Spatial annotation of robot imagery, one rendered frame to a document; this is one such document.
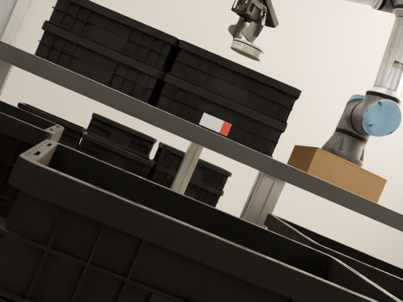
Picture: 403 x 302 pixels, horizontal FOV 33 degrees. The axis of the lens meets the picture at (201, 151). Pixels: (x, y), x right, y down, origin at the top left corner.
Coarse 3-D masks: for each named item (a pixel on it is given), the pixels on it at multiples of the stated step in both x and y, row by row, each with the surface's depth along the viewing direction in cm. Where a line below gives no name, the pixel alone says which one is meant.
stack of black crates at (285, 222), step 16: (272, 224) 123; (288, 224) 129; (304, 240) 104; (320, 240) 130; (336, 256) 101; (352, 256) 131; (368, 256) 131; (368, 272) 101; (384, 272) 102; (400, 272) 132; (384, 288) 102; (400, 288) 102
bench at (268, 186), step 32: (0, 64) 298; (32, 64) 156; (96, 96) 158; (128, 96) 159; (160, 128) 214; (192, 128) 162; (192, 160) 313; (256, 160) 164; (256, 192) 170; (320, 192) 167; (256, 224) 171; (384, 224) 179
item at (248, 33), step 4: (252, 24) 211; (256, 24) 212; (244, 28) 209; (248, 28) 210; (252, 28) 212; (244, 32) 209; (248, 32) 211; (252, 32) 212; (244, 36) 210; (248, 36) 211; (252, 36) 211; (248, 40) 211; (252, 40) 212
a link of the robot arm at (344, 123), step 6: (354, 96) 232; (360, 96) 231; (348, 102) 234; (354, 102) 231; (348, 108) 232; (342, 114) 234; (348, 114) 230; (342, 120) 233; (348, 120) 230; (336, 126) 235; (342, 126) 232; (348, 126) 230; (354, 132) 229; (366, 138) 232
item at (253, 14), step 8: (240, 0) 210; (248, 0) 209; (256, 0) 208; (232, 8) 212; (240, 8) 209; (248, 8) 207; (256, 8) 210; (264, 8) 213; (240, 16) 214; (248, 16) 209; (256, 16) 211
